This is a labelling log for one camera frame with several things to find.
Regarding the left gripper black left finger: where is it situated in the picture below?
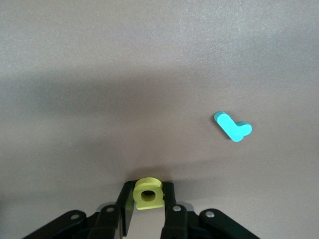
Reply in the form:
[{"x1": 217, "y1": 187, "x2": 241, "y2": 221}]
[{"x1": 23, "y1": 181, "x2": 137, "y2": 239}]

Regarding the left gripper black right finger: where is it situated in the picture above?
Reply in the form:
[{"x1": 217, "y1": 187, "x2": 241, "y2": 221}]
[{"x1": 160, "y1": 182, "x2": 261, "y2": 239}]

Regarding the yellow letter a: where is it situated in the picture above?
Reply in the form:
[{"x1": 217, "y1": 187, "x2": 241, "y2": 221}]
[{"x1": 133, "y1": 176, "x2": 165, "y2": 210}]

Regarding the teal letter r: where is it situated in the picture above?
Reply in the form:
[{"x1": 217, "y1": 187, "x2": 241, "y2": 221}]
[{"x1": 213, "y1": 111, "x2": 253, "y2": 143}]

